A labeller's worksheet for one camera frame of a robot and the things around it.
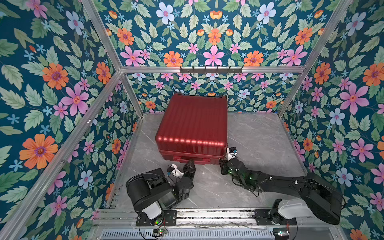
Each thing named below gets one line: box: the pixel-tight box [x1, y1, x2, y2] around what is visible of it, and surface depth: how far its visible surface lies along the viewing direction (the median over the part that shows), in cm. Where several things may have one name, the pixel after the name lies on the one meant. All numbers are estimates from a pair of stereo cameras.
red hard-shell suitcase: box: [155, 93, 228, 165], surface depth 81 cm
